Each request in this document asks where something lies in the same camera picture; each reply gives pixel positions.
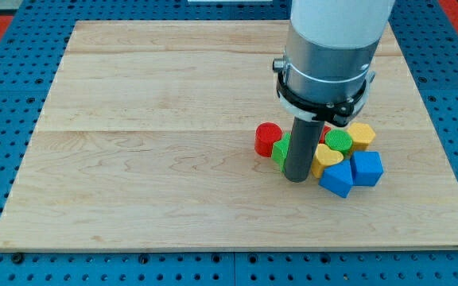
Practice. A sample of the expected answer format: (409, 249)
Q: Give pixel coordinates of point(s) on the red star block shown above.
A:
(325, 130)

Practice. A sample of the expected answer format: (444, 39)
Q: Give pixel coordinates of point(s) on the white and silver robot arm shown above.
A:
(324, 74)

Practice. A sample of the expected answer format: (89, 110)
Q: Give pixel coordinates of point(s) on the green star block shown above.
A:
(280, 151)

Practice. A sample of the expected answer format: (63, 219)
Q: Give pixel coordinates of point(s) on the red cylinder block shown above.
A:
(266, 134)

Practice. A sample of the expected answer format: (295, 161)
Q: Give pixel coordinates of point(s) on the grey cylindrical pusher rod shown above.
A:
(303, 141)

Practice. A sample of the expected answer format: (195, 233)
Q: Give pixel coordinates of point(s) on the light wooden board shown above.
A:
(145, 143)

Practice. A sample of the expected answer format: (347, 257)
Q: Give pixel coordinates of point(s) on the yellow heart block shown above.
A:
(324, 157)

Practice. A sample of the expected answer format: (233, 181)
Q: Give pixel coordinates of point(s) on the green cylinder block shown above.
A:
(339, 140)

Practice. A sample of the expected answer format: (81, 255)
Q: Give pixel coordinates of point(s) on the blue triangular block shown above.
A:
(338, 179)

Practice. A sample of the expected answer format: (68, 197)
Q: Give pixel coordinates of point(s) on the yellow hexagon block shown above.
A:
(362, 136)

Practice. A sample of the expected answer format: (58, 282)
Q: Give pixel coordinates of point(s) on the blue cube block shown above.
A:
(366, 167)

